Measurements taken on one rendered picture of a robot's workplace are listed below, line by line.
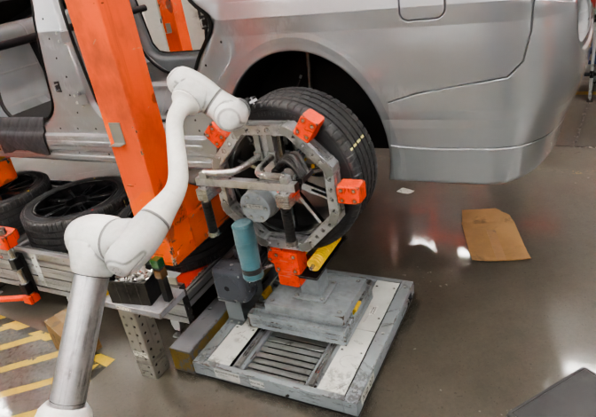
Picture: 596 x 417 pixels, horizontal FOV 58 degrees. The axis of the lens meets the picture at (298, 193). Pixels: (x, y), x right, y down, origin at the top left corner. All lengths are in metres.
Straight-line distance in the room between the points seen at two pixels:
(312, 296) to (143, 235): 1.17
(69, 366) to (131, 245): 0.40
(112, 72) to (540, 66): 1.54
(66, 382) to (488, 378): 1.60
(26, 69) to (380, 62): 2.88
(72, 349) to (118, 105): 0.94
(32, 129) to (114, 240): 2.13
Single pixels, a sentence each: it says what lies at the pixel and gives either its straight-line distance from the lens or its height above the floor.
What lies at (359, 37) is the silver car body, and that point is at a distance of 2.16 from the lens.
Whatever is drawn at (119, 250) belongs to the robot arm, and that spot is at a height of 1.04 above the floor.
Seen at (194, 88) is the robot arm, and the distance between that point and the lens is 1.79.
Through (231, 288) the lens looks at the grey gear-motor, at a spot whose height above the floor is 0.32.
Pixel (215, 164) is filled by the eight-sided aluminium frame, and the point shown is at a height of 0.95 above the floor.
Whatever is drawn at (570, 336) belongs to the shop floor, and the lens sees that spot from 2.69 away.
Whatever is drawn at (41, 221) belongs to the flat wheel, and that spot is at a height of 0.50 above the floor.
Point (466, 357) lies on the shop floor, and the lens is 2.53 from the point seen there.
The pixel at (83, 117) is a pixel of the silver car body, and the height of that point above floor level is 1.01.
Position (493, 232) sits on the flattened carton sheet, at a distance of 3.35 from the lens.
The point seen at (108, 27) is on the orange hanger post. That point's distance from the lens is 2.13.
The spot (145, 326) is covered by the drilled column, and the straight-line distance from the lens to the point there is 2.55.
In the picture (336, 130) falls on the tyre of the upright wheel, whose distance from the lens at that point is 2.02.
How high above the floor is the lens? 1.72
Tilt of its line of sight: 25 degrees down
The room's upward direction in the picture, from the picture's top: 10 degrees counter-clockwise
